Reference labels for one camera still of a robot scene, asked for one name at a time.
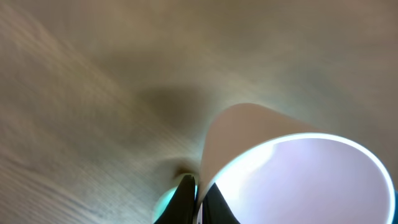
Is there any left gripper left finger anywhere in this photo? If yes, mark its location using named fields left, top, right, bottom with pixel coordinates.
left=154, top=174, right=197, bottom=224

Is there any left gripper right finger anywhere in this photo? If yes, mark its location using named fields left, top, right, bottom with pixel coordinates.
left=202, top=184, right=240, bottom=224

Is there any small pink cup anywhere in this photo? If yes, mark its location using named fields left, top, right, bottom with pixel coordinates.
left=198, top=103, right=396, bottom=224

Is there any small mint green cup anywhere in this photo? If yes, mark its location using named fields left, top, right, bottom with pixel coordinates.
left=152, top=174, right=198, bottom=224

